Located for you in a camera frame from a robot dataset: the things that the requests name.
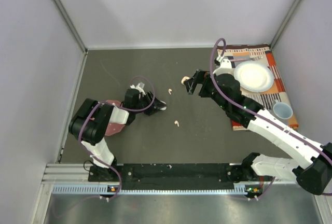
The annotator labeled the pink handled fork rear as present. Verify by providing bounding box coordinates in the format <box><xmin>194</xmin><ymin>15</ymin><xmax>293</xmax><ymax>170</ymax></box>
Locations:
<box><xmin>230</xmin><ymin>55</ymin><xmax>263</xmax><ymax>62</ymax></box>

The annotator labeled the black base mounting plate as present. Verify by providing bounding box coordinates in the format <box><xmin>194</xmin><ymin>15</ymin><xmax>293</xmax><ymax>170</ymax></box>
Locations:
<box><xmin>88</xmin><ymin>162</ymin><xmax>275</xmax><ymax>190</ymax></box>

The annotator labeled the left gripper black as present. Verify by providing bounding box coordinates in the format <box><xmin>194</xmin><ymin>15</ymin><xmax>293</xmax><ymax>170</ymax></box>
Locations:
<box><xmin>133</xmin><ymin>90</ymin><xmax>166</xmax><ymax>116</ymax></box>

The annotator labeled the pink earbud charging case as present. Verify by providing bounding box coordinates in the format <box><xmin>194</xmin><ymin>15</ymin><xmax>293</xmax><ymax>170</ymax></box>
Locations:
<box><xmin>181</xmin><ymin>76</ymin><xmax>189</xmax><ymax>85</ymax></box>

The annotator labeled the light blue cup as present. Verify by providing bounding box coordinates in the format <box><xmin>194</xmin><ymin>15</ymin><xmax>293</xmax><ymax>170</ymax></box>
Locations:
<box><xmin>272</xmin><ymin>100</ymin><xmax>293</xmax><ymax>120</ymax></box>

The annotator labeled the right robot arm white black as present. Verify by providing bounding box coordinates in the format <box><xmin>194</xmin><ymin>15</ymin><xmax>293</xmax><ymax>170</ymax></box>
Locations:
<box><xmin>181</xmin><ymin>69</ymin><xmax>331</xmax><ymax>195</ymax></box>

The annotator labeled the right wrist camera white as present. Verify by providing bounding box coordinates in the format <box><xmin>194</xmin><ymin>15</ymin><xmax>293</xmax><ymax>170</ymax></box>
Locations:
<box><xmin>213</xmin><ymin>56</ymin><xmax>233</xmax><ymax>76</ymax></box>

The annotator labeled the purple cable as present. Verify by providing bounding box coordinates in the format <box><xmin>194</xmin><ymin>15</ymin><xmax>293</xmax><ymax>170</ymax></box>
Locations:
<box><xmin>210</xmin><ymin>38</ymin><xmax>332</xmax><ymax>200</ymax></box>
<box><xmin>77</xmin><ymin>76</ymin><xmax>156</xmax><ymax>196</ymax></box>

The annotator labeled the aluminium corner post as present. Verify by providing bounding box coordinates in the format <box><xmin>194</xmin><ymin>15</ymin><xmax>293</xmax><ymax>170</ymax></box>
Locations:
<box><xmin>270</xmin><ymin>0</ymin><xmax>303</xmax><ymax>50</ymax></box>
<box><xmin>38</xmin><ymin>0</ymin><xmax>88</xmax><ymax>53</ymax></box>

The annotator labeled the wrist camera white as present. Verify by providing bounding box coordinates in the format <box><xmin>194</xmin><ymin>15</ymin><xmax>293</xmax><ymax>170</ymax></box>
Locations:
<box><xmin>213</xmin><ymin>56</ymin><xmax>233</xmax><ymax>76</ymax></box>
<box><xmin>130</xmin><ymin>82</ymin><xmax>146</xmax><ymax>95</ymax></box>

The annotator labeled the white paper plate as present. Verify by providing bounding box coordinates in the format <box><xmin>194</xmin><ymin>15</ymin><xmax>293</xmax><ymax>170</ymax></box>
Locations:
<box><xmin>233</xmin><ymin>61</ymin><xmax>274</xmax><ymax>93</ymax></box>

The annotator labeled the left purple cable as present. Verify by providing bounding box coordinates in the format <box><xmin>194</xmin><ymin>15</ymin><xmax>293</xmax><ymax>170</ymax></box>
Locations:
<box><xmin>77</xmin><ymin>76</ymin><xmax>156</xmax><ymax>196</ymax></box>

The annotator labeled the patterned orange placemat cloth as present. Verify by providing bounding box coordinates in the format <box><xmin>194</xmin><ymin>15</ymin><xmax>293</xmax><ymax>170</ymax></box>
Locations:
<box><xmin>216</xmin><ymin>43</ymin><xmax>299</xmax><ymax>131</ymax></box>

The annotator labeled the pink polka dot plate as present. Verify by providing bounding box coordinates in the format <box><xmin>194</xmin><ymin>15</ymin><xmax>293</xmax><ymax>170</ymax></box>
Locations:
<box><xmin>105</xmin><ymin>100</ymin><xmax>125</xmax><ymax>136</ymax></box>

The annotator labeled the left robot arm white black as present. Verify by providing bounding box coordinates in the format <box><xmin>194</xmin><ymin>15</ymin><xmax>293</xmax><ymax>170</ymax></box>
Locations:
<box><xmin>68</xmin><ymin>86</ymin><xmax>167</xmax><ymax>181</ymax></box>

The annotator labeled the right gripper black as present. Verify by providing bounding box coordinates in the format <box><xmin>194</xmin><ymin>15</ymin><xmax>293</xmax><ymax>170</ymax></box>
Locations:
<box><xmin>184</xmin><ymin>69</ymin><xmax>229</xmax><ymax>111</ymax></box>

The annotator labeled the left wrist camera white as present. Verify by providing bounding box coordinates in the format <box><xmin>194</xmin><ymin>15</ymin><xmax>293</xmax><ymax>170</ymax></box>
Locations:
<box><xmin>130</xmin><ymin>82</ymin><xmax>146</xmax><ymax>95</ymax></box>

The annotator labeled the right aluminium corner post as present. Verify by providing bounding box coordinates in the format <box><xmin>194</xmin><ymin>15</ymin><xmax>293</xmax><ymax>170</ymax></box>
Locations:
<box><xmin>270</xmin><ymin>0</ymin><xmax>303</xmax><ymax>50</ymax></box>

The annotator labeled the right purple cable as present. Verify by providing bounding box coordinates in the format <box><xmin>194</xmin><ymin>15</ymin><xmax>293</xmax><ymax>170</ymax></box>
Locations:
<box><xmin>210</xmin><ymin>38</ymin><xmax>332</xmax><ymax>200</ymax></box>

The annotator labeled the left aluminium corner post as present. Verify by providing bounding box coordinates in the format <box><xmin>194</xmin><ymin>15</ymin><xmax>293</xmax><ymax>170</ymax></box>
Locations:
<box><xmin>38</xmin><ymin>0</ymin><xmax>88</xmax><ymax>53</ymax></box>

